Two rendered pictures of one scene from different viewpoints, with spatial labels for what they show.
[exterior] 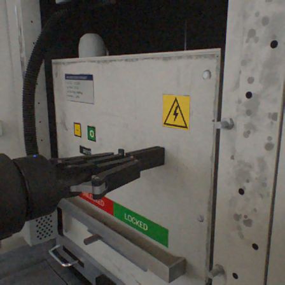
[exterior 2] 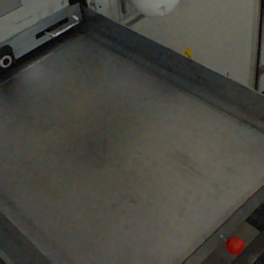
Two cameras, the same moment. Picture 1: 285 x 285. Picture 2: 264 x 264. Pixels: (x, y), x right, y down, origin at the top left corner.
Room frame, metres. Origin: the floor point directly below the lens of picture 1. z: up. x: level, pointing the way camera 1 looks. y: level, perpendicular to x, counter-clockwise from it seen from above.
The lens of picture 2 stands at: (0.23, 1.18, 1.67)
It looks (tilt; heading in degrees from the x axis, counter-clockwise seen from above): 41 degrees down; 274
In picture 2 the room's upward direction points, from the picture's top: 8 degrees counter-clockwise
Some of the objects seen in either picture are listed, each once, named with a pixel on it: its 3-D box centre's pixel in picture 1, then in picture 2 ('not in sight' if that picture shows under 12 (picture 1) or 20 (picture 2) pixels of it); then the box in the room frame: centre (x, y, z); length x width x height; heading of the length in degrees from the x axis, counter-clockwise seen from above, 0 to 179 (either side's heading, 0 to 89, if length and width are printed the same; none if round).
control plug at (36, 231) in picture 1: (40, 206); not in sight; (0.71, 0.26, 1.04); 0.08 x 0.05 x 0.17; 131
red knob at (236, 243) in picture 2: not in sight; (230, 242); (0.10, 0.62, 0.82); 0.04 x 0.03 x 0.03; 131
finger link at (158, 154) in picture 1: (147, 159); not in sight; (0.47, -0.01, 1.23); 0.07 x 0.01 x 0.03; 131
